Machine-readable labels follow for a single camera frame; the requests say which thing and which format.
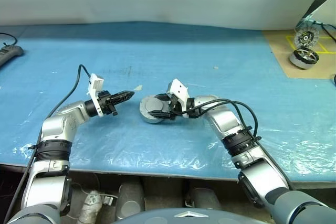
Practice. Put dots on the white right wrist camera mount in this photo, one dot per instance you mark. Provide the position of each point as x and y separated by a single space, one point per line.
179 87

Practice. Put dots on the grey robot torso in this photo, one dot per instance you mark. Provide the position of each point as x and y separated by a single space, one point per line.
189 216

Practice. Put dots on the torn white tape scrap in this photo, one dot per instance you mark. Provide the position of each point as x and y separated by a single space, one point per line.
138 87

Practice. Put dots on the brown cardboard sheet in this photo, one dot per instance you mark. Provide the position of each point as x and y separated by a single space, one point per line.
278 51

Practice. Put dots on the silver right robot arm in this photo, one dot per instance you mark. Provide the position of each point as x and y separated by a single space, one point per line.
225 121

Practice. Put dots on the white panel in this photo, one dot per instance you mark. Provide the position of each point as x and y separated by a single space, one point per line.
324 11

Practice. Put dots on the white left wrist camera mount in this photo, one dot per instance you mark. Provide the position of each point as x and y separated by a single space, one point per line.
95 82

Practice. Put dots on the silver motor end cover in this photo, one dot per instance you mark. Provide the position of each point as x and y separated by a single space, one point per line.
152 104

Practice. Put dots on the small white connector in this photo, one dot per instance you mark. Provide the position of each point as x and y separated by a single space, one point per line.
108 200

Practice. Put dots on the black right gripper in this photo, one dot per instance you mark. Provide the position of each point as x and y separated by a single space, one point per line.
176 106

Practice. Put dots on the grey round metal part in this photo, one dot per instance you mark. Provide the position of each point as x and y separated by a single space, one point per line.
153 121

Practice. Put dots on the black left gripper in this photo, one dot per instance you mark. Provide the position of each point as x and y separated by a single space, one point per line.
106 102

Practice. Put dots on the dark grey rounded shape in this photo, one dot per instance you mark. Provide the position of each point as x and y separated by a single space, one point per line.
203 199
130 200

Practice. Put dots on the silver wheel on floor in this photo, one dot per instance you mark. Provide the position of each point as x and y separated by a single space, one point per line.
304 60

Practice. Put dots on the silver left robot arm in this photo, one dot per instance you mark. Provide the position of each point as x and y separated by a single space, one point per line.
57 127

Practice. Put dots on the grey wrapped bundle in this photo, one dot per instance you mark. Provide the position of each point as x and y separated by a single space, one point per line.
90 208

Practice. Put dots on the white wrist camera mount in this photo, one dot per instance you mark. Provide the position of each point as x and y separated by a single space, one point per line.
95 82
179 87

